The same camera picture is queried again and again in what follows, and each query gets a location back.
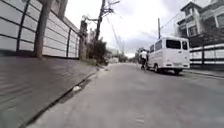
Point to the dark green bush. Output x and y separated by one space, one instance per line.
97 50

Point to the person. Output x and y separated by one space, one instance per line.
143 57

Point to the gate pillar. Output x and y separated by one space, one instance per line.
82 40

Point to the grey concrete road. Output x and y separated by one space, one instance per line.
133 96

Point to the leaning utility pole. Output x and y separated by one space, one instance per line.
99 20

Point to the white van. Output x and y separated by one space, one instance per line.
169 53

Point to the tree trunk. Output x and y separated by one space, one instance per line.
40 30

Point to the grey concrete pavement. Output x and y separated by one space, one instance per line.
30 83

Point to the white fence with dark posts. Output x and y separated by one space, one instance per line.
208 55

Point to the multi-storey house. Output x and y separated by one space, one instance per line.
200 21

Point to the white panelled wall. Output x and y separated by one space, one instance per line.
53 36

